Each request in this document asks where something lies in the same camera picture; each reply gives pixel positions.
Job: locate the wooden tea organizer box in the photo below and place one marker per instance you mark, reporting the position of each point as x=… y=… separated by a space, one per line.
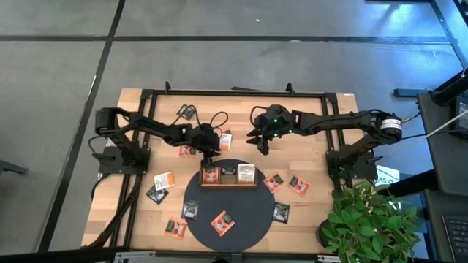
x=229 y=180

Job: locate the black plant pot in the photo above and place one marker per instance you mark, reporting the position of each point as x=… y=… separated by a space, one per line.
x=321 y=233

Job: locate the black stand pole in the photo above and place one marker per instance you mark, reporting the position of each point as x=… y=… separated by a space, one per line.
x=449 y=91

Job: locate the black metal table frame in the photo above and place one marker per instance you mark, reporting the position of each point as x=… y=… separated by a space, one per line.
x=237 y=93

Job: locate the grey furniture foot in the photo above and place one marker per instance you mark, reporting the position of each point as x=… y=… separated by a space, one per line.
x=11 y=167

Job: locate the black keyboard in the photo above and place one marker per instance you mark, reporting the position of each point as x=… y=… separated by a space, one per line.
x=457 y=237

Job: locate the white Tazo tea packet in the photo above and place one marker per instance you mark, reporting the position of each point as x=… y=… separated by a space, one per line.
x=226 y=142
x=246 y=174
x=164 y=180

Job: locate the black crossbar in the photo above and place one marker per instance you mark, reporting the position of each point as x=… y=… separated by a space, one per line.
x=55 y=256

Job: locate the teal metal bracket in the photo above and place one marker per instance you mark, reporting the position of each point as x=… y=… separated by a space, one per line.
x=406 y=92

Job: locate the dark blackberry tea packet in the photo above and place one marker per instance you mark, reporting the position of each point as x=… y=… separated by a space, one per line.
x=281 y=213
x=186 y=111
x=190 y=210
x=229 y=170
x=157 y=194

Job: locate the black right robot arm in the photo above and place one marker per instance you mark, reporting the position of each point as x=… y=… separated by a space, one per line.
x=336 y=120

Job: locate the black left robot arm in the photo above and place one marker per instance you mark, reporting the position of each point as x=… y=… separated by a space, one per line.
x=153 y=128

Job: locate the white paper sign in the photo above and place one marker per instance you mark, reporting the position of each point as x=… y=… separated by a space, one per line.
x=389 y=173

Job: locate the round dark woven placemat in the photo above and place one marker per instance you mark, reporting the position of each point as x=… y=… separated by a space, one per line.
x=241 y=219

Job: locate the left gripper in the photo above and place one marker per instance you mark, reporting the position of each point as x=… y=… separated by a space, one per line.
x=205 y=138

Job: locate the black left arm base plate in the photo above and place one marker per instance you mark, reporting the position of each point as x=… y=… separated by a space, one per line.
x=109 y=166

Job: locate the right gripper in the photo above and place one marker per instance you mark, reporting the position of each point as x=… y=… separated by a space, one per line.
x=274 y=124

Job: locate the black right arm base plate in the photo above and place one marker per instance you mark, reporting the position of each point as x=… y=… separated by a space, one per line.
x=362 y=170

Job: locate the black stand bar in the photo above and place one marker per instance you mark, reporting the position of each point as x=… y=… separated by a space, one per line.
x=413 y=184

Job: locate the silver metal bracket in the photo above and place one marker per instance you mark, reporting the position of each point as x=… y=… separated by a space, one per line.
x=135 y=255
x=329 y=258

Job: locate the green leafy plant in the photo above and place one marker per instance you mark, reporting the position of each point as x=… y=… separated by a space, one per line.
x=365 y=226

